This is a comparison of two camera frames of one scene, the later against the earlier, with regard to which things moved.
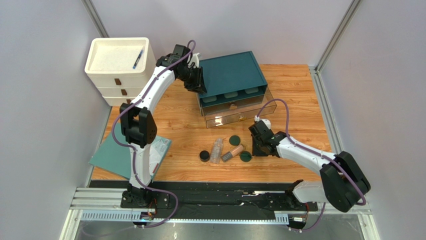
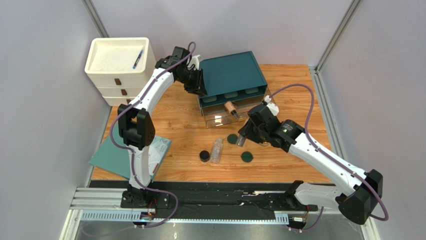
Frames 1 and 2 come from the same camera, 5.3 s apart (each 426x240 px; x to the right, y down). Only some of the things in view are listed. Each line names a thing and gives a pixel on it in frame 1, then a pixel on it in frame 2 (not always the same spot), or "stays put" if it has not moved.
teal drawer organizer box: x=231 y=78 stays put
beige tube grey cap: x=235 y=152 → x=240 y=140
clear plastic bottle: x=216 y=151 stays put
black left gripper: x=198 y=85 stays put
